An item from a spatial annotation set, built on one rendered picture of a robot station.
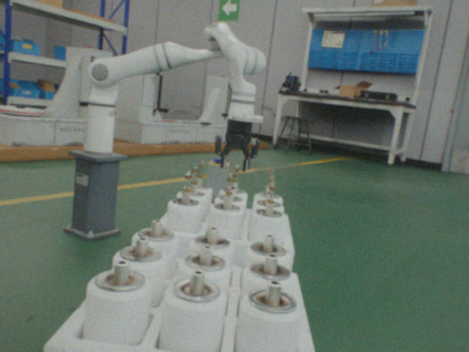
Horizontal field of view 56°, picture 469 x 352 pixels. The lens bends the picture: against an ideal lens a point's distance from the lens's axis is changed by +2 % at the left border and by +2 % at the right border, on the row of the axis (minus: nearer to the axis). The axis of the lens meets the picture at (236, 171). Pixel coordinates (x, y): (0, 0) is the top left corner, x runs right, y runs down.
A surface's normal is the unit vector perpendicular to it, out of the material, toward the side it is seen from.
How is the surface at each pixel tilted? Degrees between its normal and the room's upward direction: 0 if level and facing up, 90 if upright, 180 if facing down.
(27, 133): 90
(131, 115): 90
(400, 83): 90
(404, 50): 90
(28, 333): 0
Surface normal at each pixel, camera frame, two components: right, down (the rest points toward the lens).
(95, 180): 0.20, 0.17
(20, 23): 0.83, 0.19
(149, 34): -0.55, 0.07
